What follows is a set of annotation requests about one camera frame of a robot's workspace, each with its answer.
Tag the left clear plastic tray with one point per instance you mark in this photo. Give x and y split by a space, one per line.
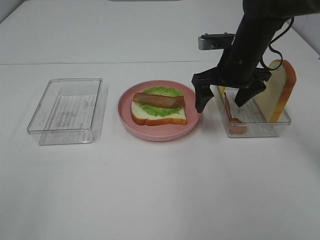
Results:
69 112

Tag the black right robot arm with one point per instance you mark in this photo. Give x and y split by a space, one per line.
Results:
244 50

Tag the bread slice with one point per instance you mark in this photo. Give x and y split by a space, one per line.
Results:
279 87
140 117

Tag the pink round plate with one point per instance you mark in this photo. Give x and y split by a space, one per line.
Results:
164 132

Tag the dark brown bacon strip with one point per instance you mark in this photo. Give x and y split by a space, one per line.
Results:
160 101

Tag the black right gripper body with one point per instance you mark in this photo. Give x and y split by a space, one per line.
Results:
232 71

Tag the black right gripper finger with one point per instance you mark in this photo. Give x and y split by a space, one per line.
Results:
245 94
203 94

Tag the yellow cheese slice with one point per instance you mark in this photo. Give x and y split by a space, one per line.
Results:
222 89

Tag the green lettuce leaf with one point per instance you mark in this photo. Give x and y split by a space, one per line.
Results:
160 111

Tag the right clear plastic tray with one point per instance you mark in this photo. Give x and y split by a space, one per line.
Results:
251 117

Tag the pink bacon strip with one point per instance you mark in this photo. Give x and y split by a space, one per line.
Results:
233 129

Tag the clear plastic tray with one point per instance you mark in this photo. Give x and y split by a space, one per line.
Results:
69 112
251 117

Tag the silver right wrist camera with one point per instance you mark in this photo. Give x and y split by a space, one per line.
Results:
215 41

